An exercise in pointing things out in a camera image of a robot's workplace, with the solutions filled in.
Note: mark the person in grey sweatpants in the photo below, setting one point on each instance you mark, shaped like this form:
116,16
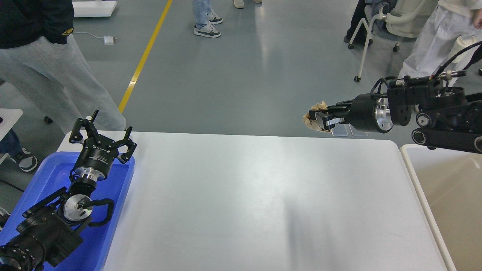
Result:
40,57

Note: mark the white board on floor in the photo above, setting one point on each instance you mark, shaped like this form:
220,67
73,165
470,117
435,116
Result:
94,8

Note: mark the person in white clothes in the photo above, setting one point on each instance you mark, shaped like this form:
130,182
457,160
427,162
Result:
450,20

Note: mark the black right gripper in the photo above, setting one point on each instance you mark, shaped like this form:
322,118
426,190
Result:
365,113

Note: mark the person in blue jeans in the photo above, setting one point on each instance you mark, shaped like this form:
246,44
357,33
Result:
205,19

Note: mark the white cup with lid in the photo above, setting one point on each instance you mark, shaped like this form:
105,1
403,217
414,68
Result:
461,43

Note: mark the white plastic bin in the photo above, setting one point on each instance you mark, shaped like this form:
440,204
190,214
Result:
448,184

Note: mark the left metal floor plate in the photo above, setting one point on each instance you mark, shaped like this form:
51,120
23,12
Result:
340,131

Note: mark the white office chair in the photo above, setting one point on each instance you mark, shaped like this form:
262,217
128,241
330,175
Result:
393,20

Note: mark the person in black trousers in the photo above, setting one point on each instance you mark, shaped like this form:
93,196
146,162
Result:
359,14

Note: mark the metal floor plate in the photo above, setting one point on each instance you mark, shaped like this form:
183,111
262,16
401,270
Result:
357,133
340,131

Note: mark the seated person blue jeans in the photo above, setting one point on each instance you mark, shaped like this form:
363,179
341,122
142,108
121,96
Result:
23,158

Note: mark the brown paper ball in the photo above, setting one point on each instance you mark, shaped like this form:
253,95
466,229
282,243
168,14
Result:
312,122

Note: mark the white side table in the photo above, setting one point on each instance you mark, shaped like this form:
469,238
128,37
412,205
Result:
9,117

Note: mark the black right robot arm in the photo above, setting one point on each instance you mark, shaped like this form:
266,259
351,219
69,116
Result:
447,118

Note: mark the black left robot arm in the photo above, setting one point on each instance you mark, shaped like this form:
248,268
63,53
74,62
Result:
51,228

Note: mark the right metal floor plate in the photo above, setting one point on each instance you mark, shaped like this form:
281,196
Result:
357,133

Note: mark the white power adapter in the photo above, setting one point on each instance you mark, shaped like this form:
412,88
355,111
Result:
108,40

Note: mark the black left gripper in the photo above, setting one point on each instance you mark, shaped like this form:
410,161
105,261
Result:
95,159

